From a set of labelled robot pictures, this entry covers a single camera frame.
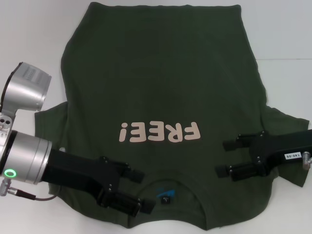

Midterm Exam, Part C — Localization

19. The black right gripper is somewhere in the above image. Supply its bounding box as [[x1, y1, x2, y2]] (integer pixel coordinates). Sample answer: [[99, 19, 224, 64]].
[[214, 129, 312, 183]]

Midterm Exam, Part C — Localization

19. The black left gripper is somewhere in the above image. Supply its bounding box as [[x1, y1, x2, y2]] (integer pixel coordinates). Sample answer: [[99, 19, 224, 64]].
[[43, 148, 156, 215]]

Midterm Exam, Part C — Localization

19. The dark green FREE t-shirt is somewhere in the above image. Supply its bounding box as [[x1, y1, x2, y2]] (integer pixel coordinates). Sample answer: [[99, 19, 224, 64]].
[[34, 1, 311, 232]]

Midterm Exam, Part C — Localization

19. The white numbered label sticker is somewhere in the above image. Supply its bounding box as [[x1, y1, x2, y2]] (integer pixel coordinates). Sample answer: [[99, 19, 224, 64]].
[[284, 151, 303, 160]]

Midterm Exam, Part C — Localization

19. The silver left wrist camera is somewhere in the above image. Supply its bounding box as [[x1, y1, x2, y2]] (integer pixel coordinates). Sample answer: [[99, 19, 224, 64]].
[[0, 62, 52, 117]]

